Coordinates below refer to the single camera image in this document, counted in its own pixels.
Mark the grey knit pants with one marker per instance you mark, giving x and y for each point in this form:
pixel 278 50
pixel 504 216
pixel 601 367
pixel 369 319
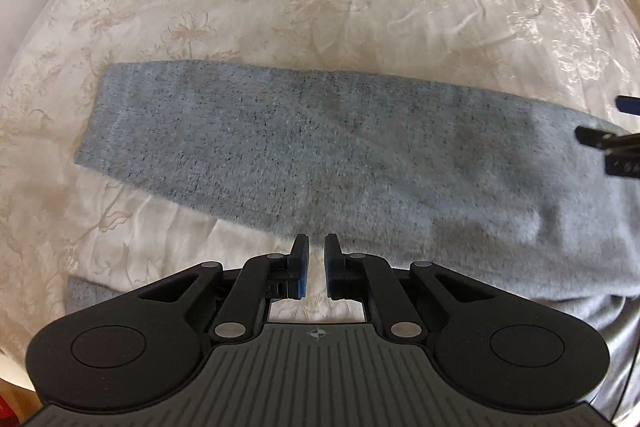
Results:
pixel 486 183

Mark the cream floral bedspread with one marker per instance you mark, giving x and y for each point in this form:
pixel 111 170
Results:
pixel 58 219

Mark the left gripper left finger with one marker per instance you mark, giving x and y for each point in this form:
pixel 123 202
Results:
pixel 249 291

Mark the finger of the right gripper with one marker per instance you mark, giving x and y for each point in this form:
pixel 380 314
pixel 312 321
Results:
pixel 628 104
pixel 596 138

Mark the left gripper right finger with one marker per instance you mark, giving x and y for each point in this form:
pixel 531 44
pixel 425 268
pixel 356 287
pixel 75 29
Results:
pixel 371 281

